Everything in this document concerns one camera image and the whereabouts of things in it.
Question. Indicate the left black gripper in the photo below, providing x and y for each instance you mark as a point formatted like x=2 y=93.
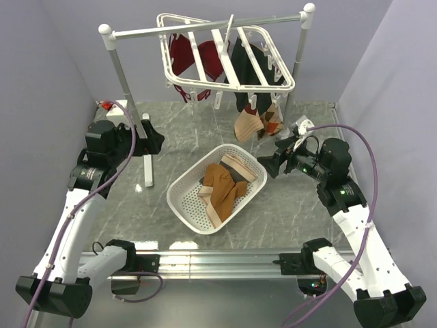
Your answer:
x=151 y=145

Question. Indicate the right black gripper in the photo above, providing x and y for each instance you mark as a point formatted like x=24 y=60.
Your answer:
x=285 y=152

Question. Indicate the orange-brown underwear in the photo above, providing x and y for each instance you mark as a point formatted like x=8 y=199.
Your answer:
x=219 y=200

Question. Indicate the white clip hanger frame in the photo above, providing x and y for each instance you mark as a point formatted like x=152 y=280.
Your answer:
x=220 y=30

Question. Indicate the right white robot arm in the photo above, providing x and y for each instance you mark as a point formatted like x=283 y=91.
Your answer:
x=382 y=296

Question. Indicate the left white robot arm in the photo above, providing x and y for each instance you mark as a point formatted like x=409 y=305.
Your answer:
x=59 y=284

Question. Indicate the grey beige-banded underwear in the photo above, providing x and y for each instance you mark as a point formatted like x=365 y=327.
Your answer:
x=230 y=170

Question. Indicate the black garment on hanger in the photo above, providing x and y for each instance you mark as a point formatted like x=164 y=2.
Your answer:
x=247 y=76

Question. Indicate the beige argyle sock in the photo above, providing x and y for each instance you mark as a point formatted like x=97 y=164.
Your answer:
x=250 y=122

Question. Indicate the white perforated laundry basket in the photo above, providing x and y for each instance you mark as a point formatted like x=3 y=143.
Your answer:
x=182 y=195

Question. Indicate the red bra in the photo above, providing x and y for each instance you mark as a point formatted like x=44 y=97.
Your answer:
x=182 y=58

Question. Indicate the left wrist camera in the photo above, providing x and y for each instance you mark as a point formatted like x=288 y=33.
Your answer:
x=115 y=114

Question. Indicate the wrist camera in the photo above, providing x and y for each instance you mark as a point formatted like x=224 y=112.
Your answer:
x=300 y=128
x=115 y=114

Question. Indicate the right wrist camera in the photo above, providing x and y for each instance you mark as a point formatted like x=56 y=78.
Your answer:
x=300 y=128

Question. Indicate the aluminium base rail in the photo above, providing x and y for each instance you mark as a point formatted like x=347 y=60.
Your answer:
x=222 y=264

